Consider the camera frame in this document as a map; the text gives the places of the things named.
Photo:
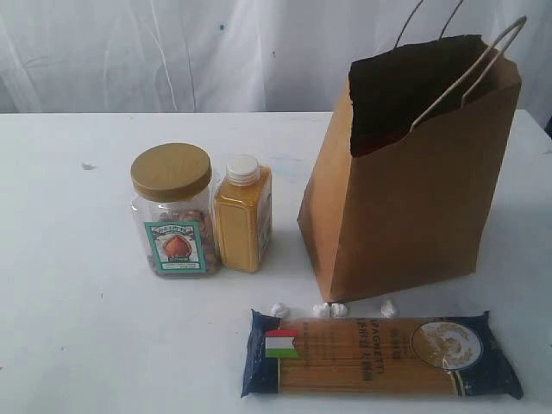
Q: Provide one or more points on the white backdrop curtain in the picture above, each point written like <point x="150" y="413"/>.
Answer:
<point x="234" y="56"/>

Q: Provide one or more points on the yellow spice bottle white cap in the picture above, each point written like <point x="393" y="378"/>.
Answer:
<point x="243" y="211"/>

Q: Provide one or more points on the brown and orange snack pouch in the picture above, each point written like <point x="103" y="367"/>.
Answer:
<point x="365" y="144"/>

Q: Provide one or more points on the large brown paper bag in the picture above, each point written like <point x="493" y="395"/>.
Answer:
<point x="413" y="212"/>

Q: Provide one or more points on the nut jar with gold lid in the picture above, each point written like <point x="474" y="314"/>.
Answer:
<point x="172" y="210"/>

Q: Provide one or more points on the spaghetti packet dark blue ends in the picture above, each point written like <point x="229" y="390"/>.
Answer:
<point x="457" y="356"/>

